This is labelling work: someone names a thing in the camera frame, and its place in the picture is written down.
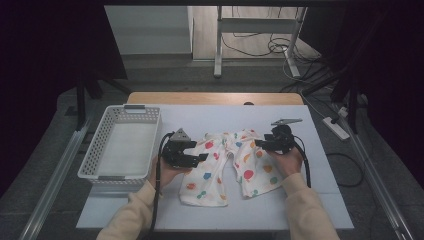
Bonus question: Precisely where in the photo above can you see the person's right hand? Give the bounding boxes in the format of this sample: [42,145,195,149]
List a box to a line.
[268,146,304,179]

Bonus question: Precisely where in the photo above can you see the right hand-held gripper black cable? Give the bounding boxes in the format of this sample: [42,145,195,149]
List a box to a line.
[291,134,313,189]

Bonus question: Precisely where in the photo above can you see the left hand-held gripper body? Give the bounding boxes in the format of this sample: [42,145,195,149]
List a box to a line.
[162,128,201,169]

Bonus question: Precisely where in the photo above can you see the black floor cable loop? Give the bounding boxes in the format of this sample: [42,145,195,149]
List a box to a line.
[324,152,365,188]

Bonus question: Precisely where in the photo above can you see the white power strip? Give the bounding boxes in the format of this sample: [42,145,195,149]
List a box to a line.
[321,116,351,141]

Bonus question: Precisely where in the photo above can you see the aluminium floor rail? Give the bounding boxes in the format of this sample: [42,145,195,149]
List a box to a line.
[18,118,94,240]
[346,131,416,240]

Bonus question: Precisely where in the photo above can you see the black metal stand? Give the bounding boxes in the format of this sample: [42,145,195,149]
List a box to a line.
[74,71,133,132]
[301,66,361,135]

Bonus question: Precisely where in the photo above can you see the person's left hand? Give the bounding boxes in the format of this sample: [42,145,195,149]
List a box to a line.
[148,155,193,189]

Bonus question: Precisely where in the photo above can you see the white perforated plastic basket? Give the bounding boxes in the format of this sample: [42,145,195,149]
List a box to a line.
[77,103,163,187]

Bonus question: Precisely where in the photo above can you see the tangle of floor cables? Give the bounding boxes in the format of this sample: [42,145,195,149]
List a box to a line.
[221,6,334,94]

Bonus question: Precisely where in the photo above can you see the hand-held gripper black cable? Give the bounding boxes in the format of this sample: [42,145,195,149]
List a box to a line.
[291,134,313,189]
[143,132,176,240]

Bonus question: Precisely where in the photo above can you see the white fruit print baby pants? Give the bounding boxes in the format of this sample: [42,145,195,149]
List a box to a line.
[178,129,288,208]

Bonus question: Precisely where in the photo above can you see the left hand-held gripper black cable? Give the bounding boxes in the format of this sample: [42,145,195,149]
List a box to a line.
[143,132,176,240]

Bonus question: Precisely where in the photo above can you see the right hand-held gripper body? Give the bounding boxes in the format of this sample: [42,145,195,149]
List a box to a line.
[264,117,304,155]

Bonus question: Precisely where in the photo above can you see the white metal desk frame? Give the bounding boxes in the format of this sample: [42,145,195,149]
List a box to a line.
[213,5,308,79]

